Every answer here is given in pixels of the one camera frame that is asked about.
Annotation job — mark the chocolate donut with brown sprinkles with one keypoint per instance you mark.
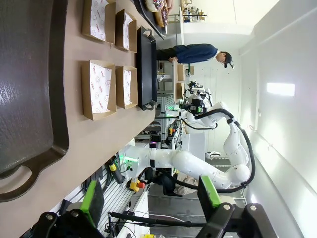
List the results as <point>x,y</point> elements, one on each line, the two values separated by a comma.
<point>162,17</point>

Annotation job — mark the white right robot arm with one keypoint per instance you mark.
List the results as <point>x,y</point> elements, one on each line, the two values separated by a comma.
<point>188,161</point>

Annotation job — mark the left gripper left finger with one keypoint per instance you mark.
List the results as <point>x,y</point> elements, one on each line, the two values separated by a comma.
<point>89,200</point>

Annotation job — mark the rectangular ceiling light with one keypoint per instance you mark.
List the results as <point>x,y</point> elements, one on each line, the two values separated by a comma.
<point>281,89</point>

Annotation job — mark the grey slotted mounting plate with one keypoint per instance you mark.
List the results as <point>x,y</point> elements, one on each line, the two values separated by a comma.
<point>119,198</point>

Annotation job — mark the yellow emergency stop button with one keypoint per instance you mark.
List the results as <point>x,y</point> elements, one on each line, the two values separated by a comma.
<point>135,184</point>

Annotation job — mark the cluttered background shelf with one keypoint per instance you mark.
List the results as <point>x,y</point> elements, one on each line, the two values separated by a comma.
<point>190,11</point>

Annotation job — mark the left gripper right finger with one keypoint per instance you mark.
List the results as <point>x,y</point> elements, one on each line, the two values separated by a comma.
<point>210,196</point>

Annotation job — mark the cardboard box with printed liner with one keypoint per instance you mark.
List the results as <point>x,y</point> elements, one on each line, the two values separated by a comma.
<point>126,86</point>
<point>126,29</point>
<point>99,86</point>
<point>99,19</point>

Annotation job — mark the person's left hand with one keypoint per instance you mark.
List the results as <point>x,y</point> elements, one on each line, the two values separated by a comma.
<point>170,5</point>

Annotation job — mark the person in blue sweater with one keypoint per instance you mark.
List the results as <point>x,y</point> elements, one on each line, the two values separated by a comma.
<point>195,53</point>

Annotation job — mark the white cabinet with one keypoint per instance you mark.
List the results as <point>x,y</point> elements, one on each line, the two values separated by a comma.
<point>194,143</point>

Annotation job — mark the cardboard box on shelf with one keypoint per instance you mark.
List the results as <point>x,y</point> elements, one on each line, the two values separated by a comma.
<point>181,72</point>
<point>180,90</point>

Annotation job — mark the thin black rod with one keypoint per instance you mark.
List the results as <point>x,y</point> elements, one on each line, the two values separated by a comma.
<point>148,219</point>

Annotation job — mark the chocolate donut with colourful sprinkles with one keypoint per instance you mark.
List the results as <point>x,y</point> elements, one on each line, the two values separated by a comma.
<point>152,5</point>

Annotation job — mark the black yellow handheld controller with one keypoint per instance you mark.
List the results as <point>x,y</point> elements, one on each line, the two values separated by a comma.
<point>116,168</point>

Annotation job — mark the black serving tray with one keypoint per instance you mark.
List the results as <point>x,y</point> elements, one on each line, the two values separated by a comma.
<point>151,21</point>

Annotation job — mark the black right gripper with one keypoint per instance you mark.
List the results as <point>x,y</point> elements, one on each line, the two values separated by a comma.
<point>197,105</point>

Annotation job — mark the background white robot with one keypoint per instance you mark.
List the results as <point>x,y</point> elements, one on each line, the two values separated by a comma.
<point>199,89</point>

